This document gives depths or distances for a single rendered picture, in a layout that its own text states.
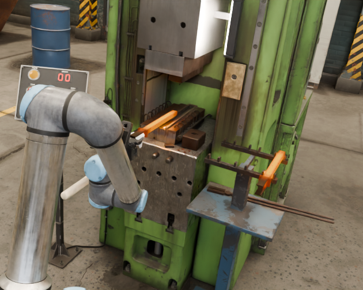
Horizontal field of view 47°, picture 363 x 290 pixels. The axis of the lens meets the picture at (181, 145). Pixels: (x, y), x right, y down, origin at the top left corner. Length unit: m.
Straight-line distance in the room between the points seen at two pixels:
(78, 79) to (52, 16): 4.36
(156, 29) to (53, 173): 1.01
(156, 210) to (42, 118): 1.20
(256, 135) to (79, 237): 1.44
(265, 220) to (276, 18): 0.89
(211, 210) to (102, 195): 0.52
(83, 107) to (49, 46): 5.49
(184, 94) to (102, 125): 1.43
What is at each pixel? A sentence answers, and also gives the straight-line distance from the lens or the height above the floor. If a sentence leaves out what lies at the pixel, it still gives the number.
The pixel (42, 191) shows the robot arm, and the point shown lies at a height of 1.16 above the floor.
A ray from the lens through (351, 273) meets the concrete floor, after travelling 3.08.
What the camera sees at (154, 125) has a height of 1.05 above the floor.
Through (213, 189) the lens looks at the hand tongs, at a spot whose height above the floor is 0.77.
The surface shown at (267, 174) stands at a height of 1.03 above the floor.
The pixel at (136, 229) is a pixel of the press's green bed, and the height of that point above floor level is 0.37.
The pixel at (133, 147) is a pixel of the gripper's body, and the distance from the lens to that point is 1.75.
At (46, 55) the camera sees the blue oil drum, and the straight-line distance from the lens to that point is 6.62.
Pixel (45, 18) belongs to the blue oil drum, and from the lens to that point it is 6.52.
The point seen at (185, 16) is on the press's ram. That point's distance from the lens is 1.91.
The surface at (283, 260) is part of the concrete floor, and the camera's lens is 2.98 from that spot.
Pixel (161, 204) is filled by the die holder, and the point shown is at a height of 0.59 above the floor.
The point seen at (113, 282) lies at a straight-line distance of 2.59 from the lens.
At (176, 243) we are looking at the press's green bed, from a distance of 2.29.
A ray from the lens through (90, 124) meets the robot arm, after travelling 1.12.
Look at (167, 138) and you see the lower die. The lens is 2.09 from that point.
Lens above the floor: 1.78
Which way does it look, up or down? 24 degrees down
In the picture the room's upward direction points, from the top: 7 degrees clockwise
